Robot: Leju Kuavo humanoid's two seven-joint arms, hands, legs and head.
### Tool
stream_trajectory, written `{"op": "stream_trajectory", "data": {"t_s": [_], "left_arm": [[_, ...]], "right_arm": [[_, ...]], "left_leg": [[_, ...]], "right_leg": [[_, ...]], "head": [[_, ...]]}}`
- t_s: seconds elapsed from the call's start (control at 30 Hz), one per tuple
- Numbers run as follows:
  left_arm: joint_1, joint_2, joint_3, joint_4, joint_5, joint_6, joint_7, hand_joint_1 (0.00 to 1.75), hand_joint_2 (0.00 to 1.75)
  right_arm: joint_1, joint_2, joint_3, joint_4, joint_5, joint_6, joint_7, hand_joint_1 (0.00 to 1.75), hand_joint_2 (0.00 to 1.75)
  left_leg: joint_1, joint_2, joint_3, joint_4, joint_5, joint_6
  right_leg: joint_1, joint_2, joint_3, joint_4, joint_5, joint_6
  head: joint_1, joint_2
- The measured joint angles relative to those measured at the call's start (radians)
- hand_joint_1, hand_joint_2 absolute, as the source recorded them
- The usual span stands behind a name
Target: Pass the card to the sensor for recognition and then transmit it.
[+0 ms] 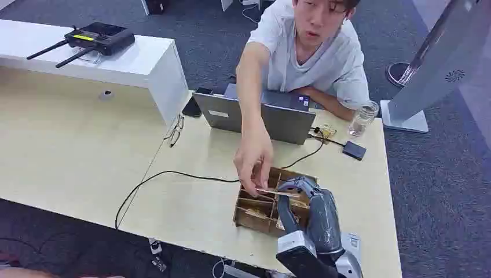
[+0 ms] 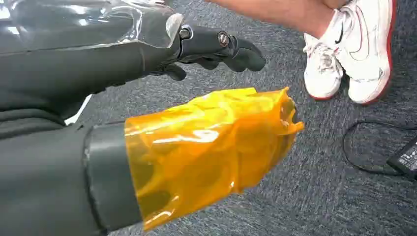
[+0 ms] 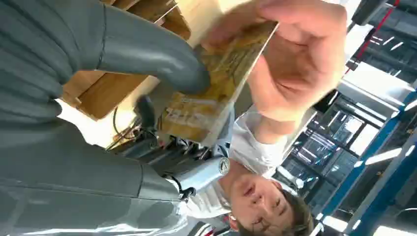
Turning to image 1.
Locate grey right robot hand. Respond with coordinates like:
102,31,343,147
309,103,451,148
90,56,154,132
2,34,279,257
276,175,343,255

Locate person's right hand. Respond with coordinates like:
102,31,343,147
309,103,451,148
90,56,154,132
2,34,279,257
233,129,275,197

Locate grey laptop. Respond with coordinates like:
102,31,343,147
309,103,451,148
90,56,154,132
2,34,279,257
192,83,318,146

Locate card lying in box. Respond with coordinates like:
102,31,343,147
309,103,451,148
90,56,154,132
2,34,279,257
245,208,269,220

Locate wooden compartment card box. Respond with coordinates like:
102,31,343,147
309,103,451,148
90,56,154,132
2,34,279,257
233,166,319,238

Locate small yellow clear packet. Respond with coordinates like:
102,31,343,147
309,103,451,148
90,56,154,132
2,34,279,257
317,123,338,140

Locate small black flat box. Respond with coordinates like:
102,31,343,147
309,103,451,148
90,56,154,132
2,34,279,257
342,141,368,162

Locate black phone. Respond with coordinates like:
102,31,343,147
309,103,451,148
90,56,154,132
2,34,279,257
181,87,213,118

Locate black-rimmed eyeglasses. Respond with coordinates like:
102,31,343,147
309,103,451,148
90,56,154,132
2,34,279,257
163,114,186,148

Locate person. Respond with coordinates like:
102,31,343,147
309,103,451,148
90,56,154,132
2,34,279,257
233,0,371,197

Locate clear glass jar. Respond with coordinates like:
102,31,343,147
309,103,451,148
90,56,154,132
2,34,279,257
348,100,380,138

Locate round dark metal base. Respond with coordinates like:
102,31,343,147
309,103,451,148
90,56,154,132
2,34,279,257
385,62,412,89

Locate white raised desk shelf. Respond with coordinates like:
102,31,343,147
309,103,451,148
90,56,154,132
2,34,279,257
0,19,191,126

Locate black box on floor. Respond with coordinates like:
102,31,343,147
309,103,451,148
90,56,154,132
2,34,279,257
141,0,171,16

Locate white kiosk stand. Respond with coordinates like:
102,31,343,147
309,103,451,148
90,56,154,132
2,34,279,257
380,0,482,134

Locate black radio unit with antennas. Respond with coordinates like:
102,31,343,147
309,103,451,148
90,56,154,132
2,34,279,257
25,21,136,70

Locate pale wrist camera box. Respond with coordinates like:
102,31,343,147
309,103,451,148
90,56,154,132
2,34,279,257
276,230,318,257

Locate long black cable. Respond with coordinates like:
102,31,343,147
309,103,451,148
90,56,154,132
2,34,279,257
114,126,346,231

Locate white cable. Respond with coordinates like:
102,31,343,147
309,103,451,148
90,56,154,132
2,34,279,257
211,258,236,278

